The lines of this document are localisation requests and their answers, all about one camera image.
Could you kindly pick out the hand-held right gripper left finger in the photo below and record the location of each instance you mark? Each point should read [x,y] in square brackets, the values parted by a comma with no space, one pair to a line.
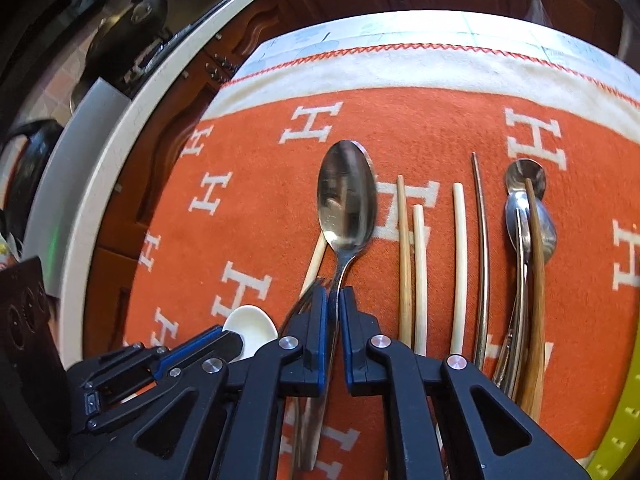
[324,340]

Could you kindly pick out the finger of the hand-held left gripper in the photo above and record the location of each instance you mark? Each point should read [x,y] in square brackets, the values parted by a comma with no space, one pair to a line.
[200,342]
[130,400]

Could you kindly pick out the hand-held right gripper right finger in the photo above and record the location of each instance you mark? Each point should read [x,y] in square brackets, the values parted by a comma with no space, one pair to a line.
[351,375]

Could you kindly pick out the white ceramic spoon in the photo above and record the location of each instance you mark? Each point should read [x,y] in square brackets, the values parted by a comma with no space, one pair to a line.
[250,325]

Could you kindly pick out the cream chopstick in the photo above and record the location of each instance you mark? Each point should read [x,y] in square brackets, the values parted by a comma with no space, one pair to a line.
[460,260]
[420,270]
[314,260]

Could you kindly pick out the large metal spoon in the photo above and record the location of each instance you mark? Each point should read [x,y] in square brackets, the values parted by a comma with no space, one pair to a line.
[345,195]

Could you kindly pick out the brown wooden chopstick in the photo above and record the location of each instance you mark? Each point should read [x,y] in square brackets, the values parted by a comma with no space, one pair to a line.
[536,285]

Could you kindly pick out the green plastic tray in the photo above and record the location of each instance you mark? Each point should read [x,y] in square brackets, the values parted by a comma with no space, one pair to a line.
[620,410]

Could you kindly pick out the metal fork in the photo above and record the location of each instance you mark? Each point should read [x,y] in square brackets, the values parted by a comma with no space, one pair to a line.
[306,294]

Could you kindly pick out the two-tone wooden chopstick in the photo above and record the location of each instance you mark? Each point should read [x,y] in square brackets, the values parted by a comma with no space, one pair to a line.
[404,260]

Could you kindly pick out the orange letter-print blanket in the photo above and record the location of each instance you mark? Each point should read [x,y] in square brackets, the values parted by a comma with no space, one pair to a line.
[250,185]

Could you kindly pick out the metal chopstick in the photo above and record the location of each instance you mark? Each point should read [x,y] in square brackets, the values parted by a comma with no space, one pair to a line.
[482,260]

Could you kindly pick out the round-bowl small metal spoon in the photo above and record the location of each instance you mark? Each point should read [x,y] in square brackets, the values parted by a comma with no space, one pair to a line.
[519,172]

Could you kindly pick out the pale grid table cover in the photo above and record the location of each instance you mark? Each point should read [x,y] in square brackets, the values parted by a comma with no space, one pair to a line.
[425,30]

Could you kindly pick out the black pan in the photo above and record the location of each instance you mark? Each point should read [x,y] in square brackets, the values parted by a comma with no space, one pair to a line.
[140,15]

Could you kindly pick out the clear plastic bag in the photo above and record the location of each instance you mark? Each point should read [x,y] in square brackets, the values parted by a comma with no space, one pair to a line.
[537,12]

